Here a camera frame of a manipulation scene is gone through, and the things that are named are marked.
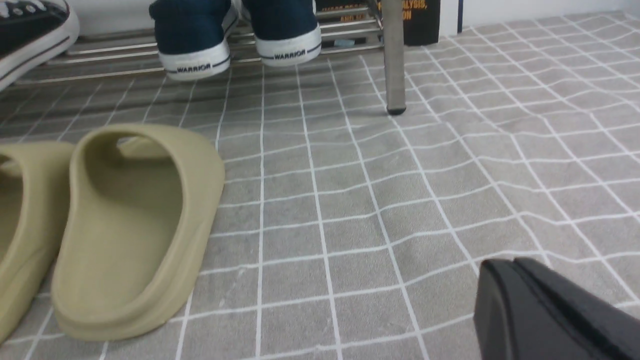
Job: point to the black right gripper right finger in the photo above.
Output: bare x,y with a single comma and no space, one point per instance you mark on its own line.
613,332

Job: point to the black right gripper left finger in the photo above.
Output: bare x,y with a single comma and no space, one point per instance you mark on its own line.
515,320

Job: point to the navy slip-on shoe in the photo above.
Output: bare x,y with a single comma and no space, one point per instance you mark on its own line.
191,36
286,32

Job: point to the stainless steel shoe rack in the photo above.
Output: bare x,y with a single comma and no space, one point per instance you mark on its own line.
131,51

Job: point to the grey checked floor cloth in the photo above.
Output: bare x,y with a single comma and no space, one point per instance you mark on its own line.
346,233

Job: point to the dark book with orange text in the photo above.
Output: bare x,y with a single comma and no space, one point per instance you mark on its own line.
421,18

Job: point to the olive green slipper right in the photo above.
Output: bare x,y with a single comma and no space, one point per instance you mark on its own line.
143,199

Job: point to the olive green slipper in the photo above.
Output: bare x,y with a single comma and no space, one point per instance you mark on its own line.
143,199
34,206

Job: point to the olive green slipper left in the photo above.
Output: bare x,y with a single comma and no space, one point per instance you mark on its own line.
34,206

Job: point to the black canvas sneaker right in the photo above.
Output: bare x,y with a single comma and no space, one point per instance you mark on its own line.
33,32

